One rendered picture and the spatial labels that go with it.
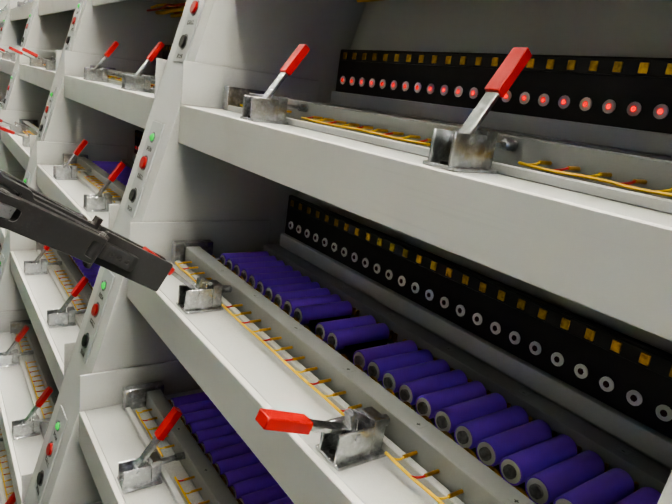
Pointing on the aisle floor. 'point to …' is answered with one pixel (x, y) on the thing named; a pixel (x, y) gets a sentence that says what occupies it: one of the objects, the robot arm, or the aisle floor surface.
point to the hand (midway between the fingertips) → (129, 258)
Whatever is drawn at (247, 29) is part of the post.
